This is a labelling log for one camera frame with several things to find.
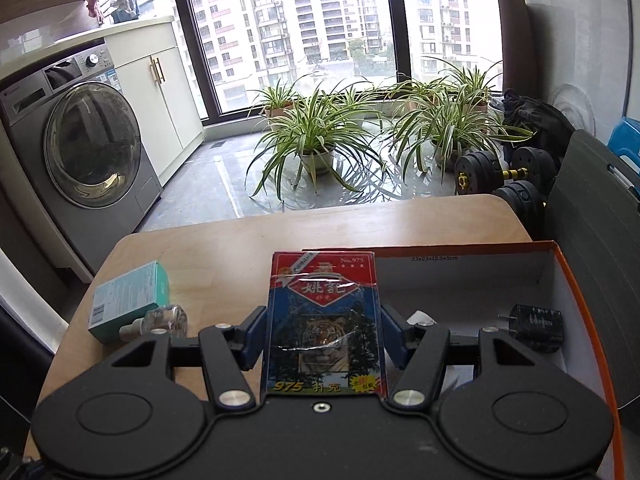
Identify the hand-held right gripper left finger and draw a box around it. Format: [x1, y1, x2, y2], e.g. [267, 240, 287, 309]
[106, 305, 268, 409]

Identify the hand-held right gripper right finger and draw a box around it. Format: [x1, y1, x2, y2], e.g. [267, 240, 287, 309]
[382, 305, 547, 409]

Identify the red tiger playing card box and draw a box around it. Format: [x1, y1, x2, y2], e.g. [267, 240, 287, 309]
[260, 249, 390, 398]

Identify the orange-edged cardboard box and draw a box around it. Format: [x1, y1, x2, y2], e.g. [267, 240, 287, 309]
[372, 240, 625, 480]

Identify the teal carton box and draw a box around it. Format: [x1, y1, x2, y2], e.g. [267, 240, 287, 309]
[89, 261, 173, 345]

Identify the black power adapter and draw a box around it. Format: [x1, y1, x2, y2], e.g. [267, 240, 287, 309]
[497, 304, 563, 353]

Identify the spider plant in white pot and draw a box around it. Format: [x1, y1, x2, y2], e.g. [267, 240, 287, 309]
[245, 87, 396, 198]

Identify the small spider plant terracotta pot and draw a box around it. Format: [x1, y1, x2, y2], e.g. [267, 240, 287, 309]
[247, 74, 301, 121]

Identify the grey folding table board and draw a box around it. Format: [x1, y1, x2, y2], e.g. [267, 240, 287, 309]
[544, 129, 640, 311]

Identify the white cabinet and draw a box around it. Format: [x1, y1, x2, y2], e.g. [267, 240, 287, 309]
[105, 17, 206, 186]

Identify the grey washing machine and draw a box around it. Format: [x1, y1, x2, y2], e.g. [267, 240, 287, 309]
[0, 42, 163, 281]

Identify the black bag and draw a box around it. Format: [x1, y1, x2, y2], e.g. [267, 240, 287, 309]
[500, 89, 576, 156]

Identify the tall spider plant terracotta pot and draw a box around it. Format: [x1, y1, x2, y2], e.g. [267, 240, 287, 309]
[425, 57, 503, 121]

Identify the white fan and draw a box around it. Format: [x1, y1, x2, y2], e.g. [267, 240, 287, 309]
[550, 82, 601, 133]

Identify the blue plastic stool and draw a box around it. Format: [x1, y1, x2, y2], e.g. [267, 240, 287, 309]
[607, 117, 640, 161]

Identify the brown rolled mat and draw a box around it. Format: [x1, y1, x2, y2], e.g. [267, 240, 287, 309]
[497, 0, 531, 96]

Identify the large dark-framed window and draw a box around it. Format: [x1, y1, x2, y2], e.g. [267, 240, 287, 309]
[167, 0, 516, 126]

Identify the grey hanging garment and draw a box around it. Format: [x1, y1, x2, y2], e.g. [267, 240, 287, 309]
[111, 0, 140, 25]

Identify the black dumbbell with yellow handle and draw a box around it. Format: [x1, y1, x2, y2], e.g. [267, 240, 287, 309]
[455, 146, 556, 196]

